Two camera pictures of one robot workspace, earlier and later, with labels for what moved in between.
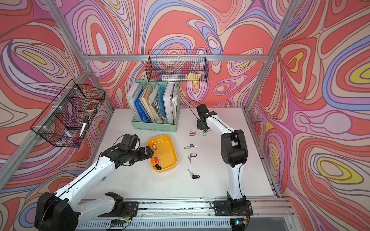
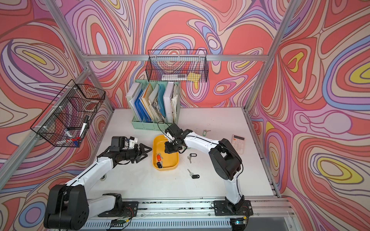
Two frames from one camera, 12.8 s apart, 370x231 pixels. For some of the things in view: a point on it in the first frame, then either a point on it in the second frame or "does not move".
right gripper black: [199, 125] → [169, 150]
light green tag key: [204, 133] does not move
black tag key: [191, 155] does not move
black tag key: [194, 176] does not move
